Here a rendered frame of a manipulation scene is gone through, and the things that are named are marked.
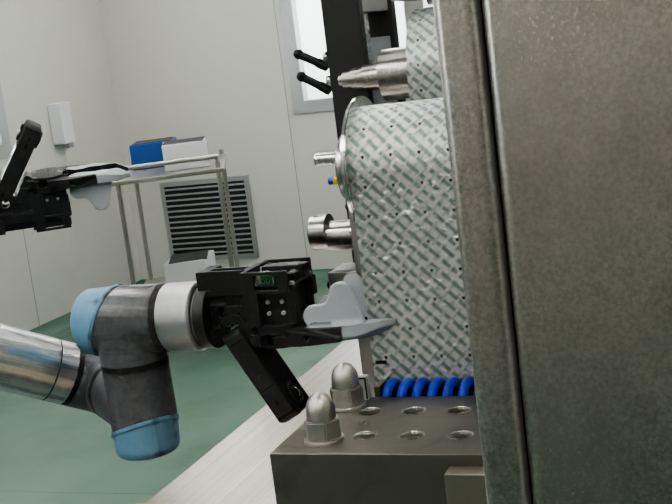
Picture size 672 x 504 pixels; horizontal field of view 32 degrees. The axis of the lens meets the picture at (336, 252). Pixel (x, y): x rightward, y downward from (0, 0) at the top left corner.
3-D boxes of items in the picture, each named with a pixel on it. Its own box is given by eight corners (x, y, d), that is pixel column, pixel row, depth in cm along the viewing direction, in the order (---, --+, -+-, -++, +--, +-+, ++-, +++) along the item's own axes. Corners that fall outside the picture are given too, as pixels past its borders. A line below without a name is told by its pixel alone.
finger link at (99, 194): (135, 203, 182) (74, 210, 181) (129, 166, 180) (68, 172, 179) (134, 208, 179) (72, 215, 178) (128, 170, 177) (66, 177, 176)
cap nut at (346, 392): (337, 400, 119) (331, 357, 118) (371, 400, 118) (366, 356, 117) (324, 412, 115) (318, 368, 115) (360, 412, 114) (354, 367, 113)
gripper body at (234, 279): (290, 271, 119) (184, 277, 123) (301, 353, 121) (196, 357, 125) (317, 255, 126) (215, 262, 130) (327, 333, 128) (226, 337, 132)
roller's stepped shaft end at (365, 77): (345, 92, 152) (342, 67, 151) (389, 87, 150) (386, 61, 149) (336, 94, 149) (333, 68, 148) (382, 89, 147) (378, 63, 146)
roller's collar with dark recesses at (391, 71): (394, 98, 151) (388, 48, 150) (440, 94, 149) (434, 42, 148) (379, 103, 146) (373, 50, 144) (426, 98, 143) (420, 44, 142)
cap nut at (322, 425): (312, 433, 110) (306, 386, 109) (349, 433, 108) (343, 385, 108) (298, 447, 106) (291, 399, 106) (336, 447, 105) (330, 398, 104)
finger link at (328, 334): (335, 330, 118) (255, 333, 121) (337, 345, 118) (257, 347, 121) (351, 318, 122) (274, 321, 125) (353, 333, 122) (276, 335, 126)
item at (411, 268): (378, 392, 123) (356, 217, 120) (608, 388, 115) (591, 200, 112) (376, 394, 123) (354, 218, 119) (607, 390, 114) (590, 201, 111)
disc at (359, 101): (393, 224, 133) (378, 91, 130) (397, 224, 132) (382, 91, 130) (349, 248, 119) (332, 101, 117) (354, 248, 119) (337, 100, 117)
